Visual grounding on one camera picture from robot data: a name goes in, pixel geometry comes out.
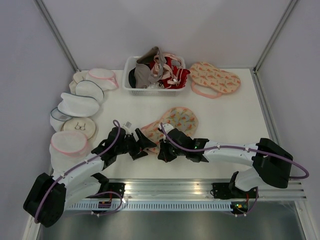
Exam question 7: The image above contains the purple cable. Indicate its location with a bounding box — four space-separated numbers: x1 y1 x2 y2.
159 122 310 218
33 119 126 225

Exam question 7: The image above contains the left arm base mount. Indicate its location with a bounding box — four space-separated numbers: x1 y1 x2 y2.
94 182 126 199

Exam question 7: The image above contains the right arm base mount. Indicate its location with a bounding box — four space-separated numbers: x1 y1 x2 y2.
210 182 257 200

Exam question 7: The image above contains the grey trimmed white mesh bag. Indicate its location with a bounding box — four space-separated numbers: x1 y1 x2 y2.
75 80 105 104

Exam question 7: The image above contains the cream round laundry bag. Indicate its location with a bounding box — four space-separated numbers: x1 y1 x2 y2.
69 70 88 94

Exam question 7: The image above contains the aluminium frame post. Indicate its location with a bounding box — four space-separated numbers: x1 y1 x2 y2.
33 0 80 72
252 0 300 75

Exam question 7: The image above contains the beige bag with bra print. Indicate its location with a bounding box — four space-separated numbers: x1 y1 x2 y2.
61 117 98 142

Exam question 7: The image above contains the pink trimmed white mesh bag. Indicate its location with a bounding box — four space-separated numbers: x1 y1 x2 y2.
85 68 119 91

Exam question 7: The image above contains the taupe bra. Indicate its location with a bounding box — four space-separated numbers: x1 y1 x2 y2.
134 46 166 89

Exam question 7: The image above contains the blue trimmed mesh bag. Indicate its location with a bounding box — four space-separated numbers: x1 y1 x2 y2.
49 107 72 132

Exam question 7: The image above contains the pink bra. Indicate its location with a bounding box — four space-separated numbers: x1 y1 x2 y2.
151 52 186 89

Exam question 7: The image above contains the red bra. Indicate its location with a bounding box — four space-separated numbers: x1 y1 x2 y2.
158 56 191 90

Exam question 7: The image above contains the white plastic basket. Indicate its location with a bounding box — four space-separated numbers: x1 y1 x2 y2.
122 56 187 97

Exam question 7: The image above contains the right aluminium frame post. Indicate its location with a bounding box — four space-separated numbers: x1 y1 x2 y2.
252 0 300 75

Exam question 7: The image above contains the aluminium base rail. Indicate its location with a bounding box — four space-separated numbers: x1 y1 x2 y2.
34 68 308 201

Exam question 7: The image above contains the white slotted cable duct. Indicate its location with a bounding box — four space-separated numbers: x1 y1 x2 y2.
68 199 232 212

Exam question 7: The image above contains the left aluminium frame post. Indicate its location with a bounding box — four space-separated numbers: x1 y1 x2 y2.
33 0 80 72

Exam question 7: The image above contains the floral mesh laundry bag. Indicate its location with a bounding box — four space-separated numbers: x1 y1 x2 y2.
140 107 199 154

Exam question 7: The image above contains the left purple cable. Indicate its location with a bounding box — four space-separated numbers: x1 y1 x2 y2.
33 119 126 225

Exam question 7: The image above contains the black bra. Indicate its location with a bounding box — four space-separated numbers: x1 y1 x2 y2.
128 68 137 89

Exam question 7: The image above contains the front pink trimmed mesh bag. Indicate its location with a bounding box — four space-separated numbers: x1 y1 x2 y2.
49 130 89 173

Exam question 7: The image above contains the large white mesh bag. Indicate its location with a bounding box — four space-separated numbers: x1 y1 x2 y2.
57 92 100 117

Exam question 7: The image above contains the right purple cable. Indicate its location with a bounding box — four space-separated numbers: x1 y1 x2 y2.
159 122 310 218

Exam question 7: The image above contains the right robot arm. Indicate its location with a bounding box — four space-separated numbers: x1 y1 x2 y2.
157 128 293 200

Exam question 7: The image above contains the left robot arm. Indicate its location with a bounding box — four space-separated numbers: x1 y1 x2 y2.
23 126 157 228

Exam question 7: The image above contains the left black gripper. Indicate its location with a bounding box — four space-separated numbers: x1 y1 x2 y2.
115 128 157 160

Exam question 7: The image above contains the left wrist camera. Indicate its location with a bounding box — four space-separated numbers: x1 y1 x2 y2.
121 121 133 135

